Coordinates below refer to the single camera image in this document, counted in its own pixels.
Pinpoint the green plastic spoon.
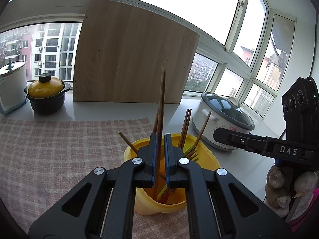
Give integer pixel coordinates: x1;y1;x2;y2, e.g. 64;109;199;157
157;185;168;200

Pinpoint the red chopstick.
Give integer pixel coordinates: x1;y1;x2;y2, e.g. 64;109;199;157
153;69;166;200
118;131;138;154
181;109;192;149
152;110;159;133
193;111;211;148
178;109;189;148

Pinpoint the steel fork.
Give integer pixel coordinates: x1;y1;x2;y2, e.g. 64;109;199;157
184;147;198;160

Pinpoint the gloved right hand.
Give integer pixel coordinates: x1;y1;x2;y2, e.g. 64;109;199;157
264;165;319;226

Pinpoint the yellow plastic utensil container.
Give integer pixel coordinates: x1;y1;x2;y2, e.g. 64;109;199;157
124;133;221;216

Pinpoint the floral white slow cooker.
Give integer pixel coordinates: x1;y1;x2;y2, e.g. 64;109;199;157
192;92;255;151

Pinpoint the pink plaid table cloth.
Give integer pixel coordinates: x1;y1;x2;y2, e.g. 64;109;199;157
0;117;193;239

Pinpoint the black pot yellow lid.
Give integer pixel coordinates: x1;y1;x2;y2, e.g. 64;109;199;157
24;73;71;115

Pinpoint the teal white electric cooker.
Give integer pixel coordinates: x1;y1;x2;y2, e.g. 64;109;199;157
0;61;27;115

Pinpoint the large light wooden board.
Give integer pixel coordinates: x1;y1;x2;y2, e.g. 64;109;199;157
73;0;199;104

